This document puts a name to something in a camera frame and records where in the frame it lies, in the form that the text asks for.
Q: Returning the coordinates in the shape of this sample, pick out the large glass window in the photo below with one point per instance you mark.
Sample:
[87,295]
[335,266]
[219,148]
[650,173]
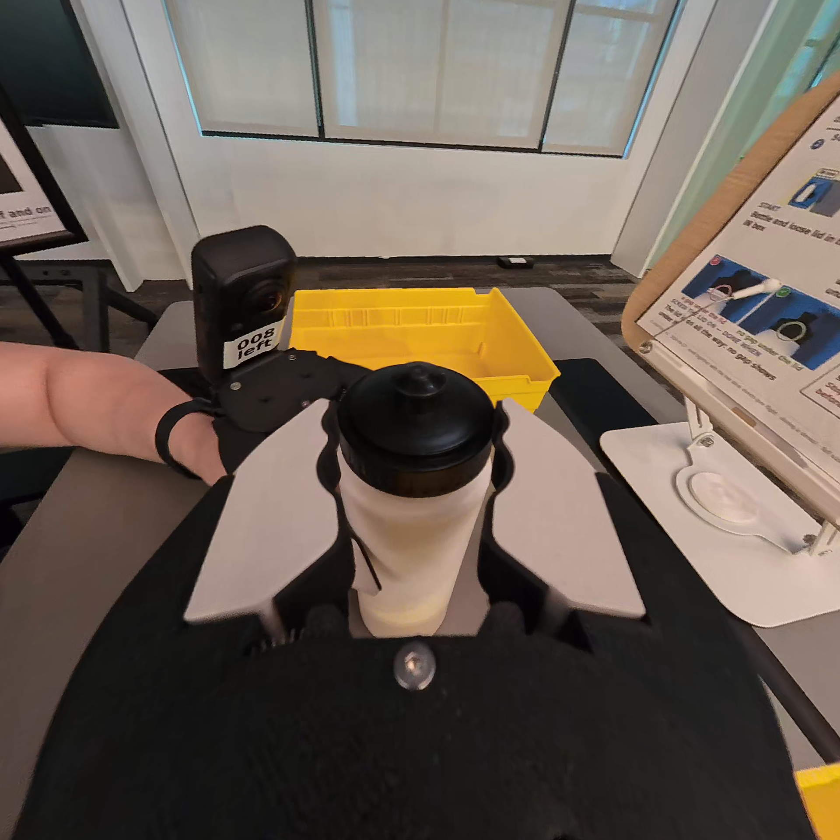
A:
[426,65]

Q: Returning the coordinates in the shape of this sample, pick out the metal stand bracket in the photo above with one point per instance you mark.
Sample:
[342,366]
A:
[699,426]

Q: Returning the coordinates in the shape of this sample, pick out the white plastic bottle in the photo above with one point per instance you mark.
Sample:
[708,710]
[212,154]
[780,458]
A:
[413,558]

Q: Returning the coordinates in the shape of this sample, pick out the person's left forearm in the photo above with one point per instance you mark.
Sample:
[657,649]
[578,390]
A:
[85,400]

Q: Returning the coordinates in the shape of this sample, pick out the white stand base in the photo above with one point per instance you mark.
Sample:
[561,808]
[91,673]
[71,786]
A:
[656,479]

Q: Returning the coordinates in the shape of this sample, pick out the black bottle lid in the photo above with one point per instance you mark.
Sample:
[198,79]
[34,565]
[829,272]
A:
[407,433]

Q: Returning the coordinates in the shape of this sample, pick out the person's left hand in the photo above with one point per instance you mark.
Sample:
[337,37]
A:
[197,449]

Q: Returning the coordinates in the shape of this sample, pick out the white paper sign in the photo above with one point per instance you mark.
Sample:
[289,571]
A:
[754,354]

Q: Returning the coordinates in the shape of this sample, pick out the white stylus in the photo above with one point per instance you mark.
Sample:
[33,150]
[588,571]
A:
[758,289]

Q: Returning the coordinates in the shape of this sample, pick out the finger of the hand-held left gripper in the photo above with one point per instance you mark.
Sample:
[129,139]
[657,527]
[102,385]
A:
[365,571]

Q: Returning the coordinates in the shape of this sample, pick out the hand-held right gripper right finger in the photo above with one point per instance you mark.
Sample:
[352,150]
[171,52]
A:
[564,531]

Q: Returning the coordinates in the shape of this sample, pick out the dark wall screen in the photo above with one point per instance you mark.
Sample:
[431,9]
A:
[52,59]

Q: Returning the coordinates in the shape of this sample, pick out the yellow plastic bin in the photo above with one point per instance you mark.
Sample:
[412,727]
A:
[820,807]
[499,354]

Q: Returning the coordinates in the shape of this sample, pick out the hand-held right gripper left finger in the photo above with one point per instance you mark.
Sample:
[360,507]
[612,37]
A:
[269,525]

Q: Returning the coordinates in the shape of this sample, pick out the small black box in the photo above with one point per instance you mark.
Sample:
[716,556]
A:
[516,262]

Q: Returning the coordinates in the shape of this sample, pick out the black metal stand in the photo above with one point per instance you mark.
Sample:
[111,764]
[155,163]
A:
[98,289]

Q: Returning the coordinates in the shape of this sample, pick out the instruction sheet on stand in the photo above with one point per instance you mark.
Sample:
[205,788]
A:
[682,249]

